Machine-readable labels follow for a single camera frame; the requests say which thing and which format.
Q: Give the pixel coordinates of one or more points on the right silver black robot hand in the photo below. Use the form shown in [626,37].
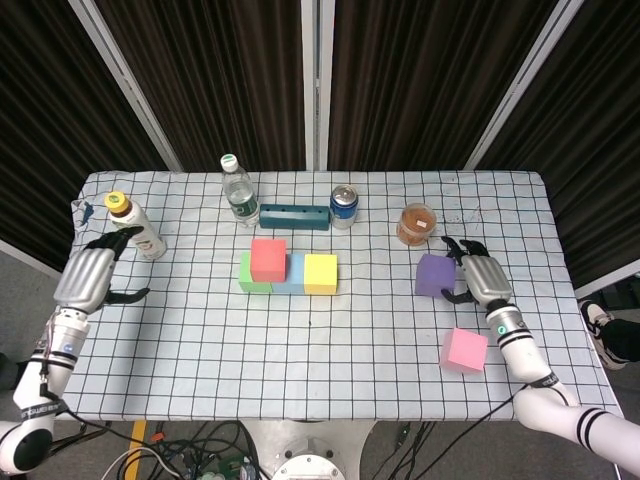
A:
[485,280]

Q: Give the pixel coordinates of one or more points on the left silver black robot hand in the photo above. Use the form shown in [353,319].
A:
[82,280]

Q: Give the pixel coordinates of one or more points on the purple foam cube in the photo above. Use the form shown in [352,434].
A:
[434,275]

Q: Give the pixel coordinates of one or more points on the pink foam cube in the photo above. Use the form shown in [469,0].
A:
[465,350]

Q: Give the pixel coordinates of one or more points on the green foam cube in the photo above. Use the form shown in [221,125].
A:
[245,282]

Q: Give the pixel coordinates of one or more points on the yellow foam cube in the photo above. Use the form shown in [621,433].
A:
[321,275]

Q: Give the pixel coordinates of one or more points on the red foam cube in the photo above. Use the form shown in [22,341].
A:
[267,260]

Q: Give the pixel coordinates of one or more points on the light blue foam cube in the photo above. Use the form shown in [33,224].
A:
[295,280]

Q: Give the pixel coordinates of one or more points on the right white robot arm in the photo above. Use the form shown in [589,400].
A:
[525,355]

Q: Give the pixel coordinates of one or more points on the small blue clip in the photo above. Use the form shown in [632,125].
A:
[87,212]

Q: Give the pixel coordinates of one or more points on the white drink bottle yellow cap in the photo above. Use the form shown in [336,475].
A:
[145,240]

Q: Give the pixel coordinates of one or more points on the clear jar of rubber bands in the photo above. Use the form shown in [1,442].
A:
[416,225]

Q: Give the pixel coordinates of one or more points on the white black sneaker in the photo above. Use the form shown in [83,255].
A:
[595,320]

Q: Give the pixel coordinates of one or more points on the blue soda can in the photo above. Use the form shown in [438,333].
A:
[344,210]

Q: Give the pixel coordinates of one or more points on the dark pleated partition panel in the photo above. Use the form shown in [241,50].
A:
[425,75]
[40,125]
[600,150]
[210,75]

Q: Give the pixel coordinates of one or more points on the yellow floor tape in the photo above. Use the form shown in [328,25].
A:
[136,445]

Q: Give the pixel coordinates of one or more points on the clear water bottle green label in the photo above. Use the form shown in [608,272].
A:
[241,200]

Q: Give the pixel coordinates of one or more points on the white black checkered tablecloth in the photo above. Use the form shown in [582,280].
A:
[310,360]

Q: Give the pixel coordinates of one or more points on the teal rectangular box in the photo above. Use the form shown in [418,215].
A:
[294,218]

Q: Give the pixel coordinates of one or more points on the white partition base rail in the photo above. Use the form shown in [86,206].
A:
[30,256]
[607,280]

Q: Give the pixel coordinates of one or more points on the white partition frame post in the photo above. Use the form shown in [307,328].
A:
[525,80]
[316,75]
[125,80]

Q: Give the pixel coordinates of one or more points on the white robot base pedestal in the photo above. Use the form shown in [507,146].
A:
[310,450]

